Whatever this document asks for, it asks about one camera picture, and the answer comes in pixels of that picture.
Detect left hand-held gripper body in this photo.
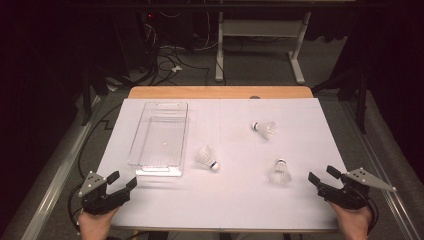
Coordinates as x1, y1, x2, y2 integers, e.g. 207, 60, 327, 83
78, 170, 132, 216

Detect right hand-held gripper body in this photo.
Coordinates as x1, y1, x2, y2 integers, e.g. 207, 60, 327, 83
318, 167, 398, 211

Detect white feather shuttlecock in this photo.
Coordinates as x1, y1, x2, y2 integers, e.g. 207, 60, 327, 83
194, 144, 221, 172
269, 158, 293, 185
251, 120, 278, 141

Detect clear plastic tray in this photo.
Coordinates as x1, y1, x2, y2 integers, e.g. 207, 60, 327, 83
127, 101, 190, 178

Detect person's right hand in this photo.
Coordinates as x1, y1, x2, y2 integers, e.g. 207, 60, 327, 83
328, 199, 374, 240

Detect person's left hand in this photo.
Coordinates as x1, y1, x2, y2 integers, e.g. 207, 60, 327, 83
77, 206, 121, 240

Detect black metal stand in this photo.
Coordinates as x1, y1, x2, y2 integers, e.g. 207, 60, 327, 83
313, 68, 369, 135
81, 64, 111, 127

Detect white table cover sheet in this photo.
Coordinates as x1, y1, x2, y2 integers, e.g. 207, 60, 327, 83
96, 97, 349, 232

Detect dark computer tower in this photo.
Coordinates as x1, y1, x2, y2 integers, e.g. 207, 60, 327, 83
111, 9, 159, 73

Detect left hand-held gripper cable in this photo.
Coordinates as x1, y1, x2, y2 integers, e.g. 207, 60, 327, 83
67, 181, 88, 234

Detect black floor cable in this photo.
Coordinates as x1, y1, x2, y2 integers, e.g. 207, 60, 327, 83
77, 102, 124, 184

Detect aluminium floor rail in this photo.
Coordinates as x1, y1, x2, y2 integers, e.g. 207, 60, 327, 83
19, 94, 103, 240
339, 99, 422, 240

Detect tangle of black floor cables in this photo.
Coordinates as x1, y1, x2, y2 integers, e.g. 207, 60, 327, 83
143, 44, 214, 87

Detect white metal desk frame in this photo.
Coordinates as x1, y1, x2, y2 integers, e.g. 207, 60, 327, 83
214, 11, 313, 86

